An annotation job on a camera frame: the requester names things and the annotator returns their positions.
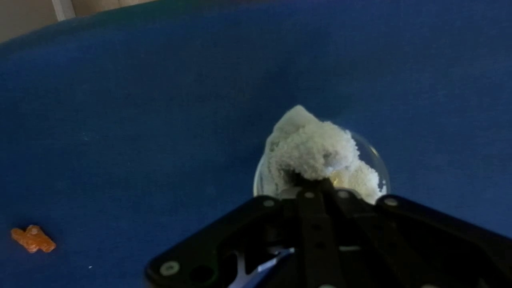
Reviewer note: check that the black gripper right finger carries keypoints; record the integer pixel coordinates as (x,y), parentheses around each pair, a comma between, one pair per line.
(421,244)

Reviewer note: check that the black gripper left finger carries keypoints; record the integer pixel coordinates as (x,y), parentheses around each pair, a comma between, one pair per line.
(266,240)

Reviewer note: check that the white fluffy towel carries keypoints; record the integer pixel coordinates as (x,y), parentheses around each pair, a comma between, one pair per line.
(314,144)

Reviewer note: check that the clear glass cup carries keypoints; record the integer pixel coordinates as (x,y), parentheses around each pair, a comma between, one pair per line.
(380,164)

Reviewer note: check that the blue ironing board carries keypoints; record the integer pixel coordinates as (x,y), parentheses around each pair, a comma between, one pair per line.
(133,105)

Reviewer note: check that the small orange clip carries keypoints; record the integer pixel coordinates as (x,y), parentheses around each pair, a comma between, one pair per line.
(32,238)

